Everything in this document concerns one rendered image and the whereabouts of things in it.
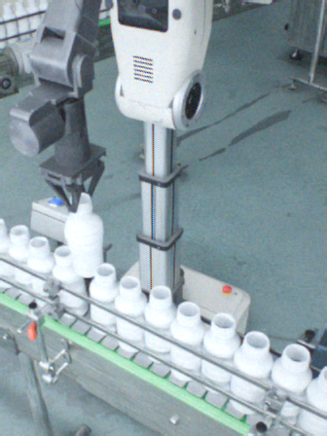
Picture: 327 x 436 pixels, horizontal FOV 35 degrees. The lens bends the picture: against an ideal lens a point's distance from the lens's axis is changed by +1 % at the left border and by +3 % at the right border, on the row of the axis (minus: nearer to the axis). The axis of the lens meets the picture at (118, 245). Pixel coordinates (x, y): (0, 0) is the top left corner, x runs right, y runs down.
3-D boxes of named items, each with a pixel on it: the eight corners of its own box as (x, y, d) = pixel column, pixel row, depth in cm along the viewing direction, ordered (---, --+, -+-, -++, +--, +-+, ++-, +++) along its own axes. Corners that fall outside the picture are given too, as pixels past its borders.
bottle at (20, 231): (47, 293, 115) (36, 236, 104) (19, 300, 114) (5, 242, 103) (43, 275, 119) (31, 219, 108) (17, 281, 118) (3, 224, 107)
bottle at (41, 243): (30, 302, 113) (17, 244, 102) (50, 285, 116) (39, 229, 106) (50, 313, 110) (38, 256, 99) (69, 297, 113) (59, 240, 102)
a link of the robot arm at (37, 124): (93, 51, 72) (45, 39, 76) (37, 83, 65) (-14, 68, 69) (99, 130, 80) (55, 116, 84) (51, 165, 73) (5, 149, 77)
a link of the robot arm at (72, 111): (90, 86, 77) (61, 77, 80) (61, 104, 73) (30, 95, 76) (94, 128, 82) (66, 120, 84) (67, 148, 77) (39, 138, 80)
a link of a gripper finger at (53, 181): (104, 203, 91) (100, 158, 85) (80, 225, 87) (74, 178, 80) (74, 192, 94) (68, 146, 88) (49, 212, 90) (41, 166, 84)
